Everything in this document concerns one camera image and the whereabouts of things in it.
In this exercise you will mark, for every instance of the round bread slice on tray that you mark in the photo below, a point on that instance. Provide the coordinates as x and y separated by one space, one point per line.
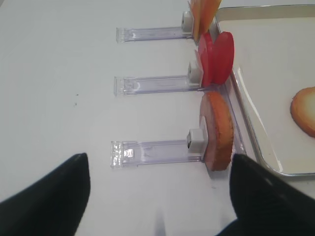
302 110

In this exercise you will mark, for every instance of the clear pusher track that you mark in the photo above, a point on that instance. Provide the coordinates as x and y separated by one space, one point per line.
134 35
133 154
140 85

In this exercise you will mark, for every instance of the clear acrylic rack left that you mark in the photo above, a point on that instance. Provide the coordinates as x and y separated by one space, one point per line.
238 144

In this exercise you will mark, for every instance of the clear pusher track near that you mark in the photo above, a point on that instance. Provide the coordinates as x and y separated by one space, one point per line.
133 154

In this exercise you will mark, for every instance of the red tomato slice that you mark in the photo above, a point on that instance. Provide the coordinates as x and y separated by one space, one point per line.
205 51
223 57

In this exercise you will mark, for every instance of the rear orange cheese slice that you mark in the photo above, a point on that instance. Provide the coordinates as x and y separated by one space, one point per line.
195 9

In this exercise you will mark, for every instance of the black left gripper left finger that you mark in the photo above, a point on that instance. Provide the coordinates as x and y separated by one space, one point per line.
52 206

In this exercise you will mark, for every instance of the front orange cheese slice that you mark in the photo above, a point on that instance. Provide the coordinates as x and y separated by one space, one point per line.
208 9

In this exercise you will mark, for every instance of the rear red tomato slice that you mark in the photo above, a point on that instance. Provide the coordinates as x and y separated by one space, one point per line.
205 51

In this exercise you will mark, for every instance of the orange cheese slice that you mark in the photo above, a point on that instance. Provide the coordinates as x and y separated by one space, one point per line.
208 9
195 9

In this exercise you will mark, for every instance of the front red tomato slice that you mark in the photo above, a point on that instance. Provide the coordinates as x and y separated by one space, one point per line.
223 57

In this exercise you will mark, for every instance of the clear pusher track middle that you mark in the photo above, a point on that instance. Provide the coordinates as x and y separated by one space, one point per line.
140 85

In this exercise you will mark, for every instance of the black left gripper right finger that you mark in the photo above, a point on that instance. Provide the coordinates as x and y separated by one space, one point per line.
265 205

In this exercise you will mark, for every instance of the white rectangular tray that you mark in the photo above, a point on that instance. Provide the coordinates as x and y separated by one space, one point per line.
274 59

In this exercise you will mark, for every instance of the clear pusher track far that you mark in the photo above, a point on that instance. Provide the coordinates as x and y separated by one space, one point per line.
134 35

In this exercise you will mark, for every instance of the upright bread slice left rack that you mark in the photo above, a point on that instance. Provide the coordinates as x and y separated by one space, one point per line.
220 130

